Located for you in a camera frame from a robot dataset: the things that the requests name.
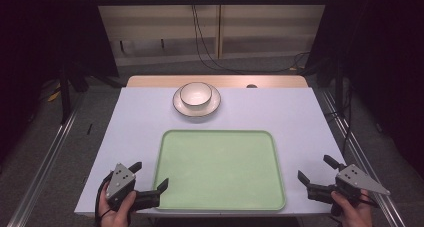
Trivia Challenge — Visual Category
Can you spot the black curtain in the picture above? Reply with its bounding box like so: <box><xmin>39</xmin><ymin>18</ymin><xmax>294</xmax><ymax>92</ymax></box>
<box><xmin>0</xmin><ymin>0</ymin><xmax>120</xmax><ymax>163</ymax></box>
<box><xmin>304</xmin><ymin>0</ymin><xmax>424</xmax><ymax>180</ymax></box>

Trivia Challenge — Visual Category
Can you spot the black horizontal bar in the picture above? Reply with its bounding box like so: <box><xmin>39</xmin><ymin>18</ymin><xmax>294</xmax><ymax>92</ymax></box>
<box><xmin>94</xmin><ymin>0</ymin><xmax>329</xmax><ymax>7</ymax></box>

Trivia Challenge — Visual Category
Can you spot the wooden vertical post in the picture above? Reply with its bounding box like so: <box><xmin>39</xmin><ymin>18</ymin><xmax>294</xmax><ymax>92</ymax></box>
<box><xmin>215</xmin><ymin>0</ymin><xmax>225</xmax><ymax>60</ymax></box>

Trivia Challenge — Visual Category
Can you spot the black floor cable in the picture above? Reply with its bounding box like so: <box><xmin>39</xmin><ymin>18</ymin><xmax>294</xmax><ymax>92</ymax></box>
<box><xmin>324</xmin><ymin>85</ymin><xmax>355</xmax><ymax>156</ymax></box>

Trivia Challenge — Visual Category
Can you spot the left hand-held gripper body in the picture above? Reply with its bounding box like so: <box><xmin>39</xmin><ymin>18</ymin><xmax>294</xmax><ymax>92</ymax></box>
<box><xmin>105</xmin><ymin>162</ymin><xmax>138</xmax><ymax>211</ymax></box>

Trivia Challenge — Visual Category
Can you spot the person's left hand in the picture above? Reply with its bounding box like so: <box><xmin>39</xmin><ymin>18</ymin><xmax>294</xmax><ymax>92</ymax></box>
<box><xmin>98</xmin><ymin>182</ymin><xmax>138</xmax><ymax>227</ymax></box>

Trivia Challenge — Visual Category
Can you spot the green tray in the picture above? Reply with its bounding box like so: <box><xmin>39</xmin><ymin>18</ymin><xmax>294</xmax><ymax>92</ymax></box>
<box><xmin>152</xmin><ymin>129</ymin><xmax>287</xmax><ymax>212</ymax></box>

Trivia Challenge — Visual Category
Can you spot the wooden table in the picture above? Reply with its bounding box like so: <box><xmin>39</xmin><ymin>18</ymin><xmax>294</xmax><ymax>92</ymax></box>
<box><xmin>126</xmin><ymin>74</ymin><xmax>309</xmax><ymax>89</ymax></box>

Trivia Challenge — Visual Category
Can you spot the aluminium floor rail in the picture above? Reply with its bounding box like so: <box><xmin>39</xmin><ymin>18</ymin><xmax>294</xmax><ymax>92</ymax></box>
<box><xmin>319</xmin><ymin>89</ymin><xmax>407</xmax><ymax>227</ymax></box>
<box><xmin>6</xmin><ymin>95</ymin><xmax>87</xmax><ymax>227</ymax></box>

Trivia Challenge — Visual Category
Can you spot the black wall cable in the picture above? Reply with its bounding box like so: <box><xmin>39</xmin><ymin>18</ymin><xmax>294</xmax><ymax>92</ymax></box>
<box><xmin>190</xmin><ymin>0</ymin><xmax>311</xmax><ymax>75</ymax></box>
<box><xmin>192</xmin><ymin>3</ymin><xmax>301</xmax><ymax>73</ymax></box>

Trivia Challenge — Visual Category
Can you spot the white bowl with dark rim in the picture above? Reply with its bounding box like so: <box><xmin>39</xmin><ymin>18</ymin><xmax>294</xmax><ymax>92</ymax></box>
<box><xmin>179</xmin><ymin>81</ymin><xmax>213</xmax><ymax>108</ymax></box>

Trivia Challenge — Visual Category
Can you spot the white plate with dark rim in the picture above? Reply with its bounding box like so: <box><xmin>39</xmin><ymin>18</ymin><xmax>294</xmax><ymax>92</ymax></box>
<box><xmin>172</xmin><ymin>84</ymin><xmax>222</xmax><ymax>118</ymax></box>

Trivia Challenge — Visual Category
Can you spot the person's right hand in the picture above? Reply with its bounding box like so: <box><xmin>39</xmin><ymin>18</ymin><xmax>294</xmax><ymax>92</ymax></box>
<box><xmin>330</xmin><ymin>190</ymin><xmax>374</xmax><ymax>227</ymax></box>

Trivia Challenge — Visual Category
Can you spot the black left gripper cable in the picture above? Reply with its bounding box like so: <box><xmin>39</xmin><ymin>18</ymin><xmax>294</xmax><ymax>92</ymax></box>
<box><xmin>94</xmin><ymin>172</ymin><xmax>115</xmax><ymax>227</ymax></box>

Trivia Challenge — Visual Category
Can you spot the yellow object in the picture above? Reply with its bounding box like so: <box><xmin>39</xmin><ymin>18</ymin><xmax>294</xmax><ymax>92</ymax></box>
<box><xmin>47</xmin><ymin>83</ymin><xmax>63</xmax><ymax>103</ymax></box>

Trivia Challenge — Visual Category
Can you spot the white table cover sheet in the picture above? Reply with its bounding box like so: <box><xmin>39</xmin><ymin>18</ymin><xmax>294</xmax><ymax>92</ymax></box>
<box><xmin>73</xmin><ymin>86</ymin><xmax>348</xmax><ymax>218</ymax></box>

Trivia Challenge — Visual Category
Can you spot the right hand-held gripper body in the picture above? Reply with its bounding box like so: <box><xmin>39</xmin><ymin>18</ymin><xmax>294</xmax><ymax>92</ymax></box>
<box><xmin>331</xmin><ymin>163</ymin><xmax>392</xmax><ymax>209</ymax></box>

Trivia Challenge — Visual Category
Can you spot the black metal stand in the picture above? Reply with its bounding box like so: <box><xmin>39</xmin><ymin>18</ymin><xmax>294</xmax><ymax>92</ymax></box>
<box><xmin>57</xmin><ymin>53</ymin><xmax>73</xmax><ymax>125</ymax></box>

